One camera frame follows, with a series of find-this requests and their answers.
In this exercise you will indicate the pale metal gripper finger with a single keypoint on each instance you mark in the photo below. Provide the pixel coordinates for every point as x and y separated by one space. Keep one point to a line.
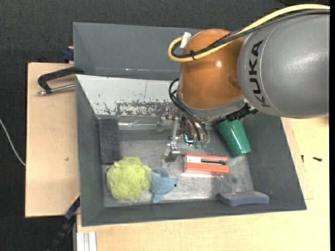
163 126
174 148

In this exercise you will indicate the orange and white stapler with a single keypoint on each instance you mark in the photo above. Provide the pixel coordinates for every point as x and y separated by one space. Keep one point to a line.
206 168

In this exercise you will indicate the blue toy dolphin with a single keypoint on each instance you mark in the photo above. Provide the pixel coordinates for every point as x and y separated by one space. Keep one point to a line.
163 186

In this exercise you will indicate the green plastic cup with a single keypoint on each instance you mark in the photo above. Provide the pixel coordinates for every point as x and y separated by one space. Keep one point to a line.
234 137

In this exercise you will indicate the yellow-green fluffy pouf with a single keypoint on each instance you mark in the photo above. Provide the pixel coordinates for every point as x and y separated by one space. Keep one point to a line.
128 179

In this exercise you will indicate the dark grey rectangular sponge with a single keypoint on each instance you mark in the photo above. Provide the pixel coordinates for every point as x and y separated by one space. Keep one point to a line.
109 140

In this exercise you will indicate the blue curved sponge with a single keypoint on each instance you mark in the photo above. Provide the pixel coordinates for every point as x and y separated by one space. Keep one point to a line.
243 198

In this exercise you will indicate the grey metal bin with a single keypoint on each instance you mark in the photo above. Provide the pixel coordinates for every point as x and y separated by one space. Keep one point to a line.
104 48

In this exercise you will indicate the small black screw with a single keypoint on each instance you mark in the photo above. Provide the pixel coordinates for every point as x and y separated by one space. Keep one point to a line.
318 159

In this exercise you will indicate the black cylinder on white bracket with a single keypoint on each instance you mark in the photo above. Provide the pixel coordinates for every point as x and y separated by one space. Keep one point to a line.
239 114

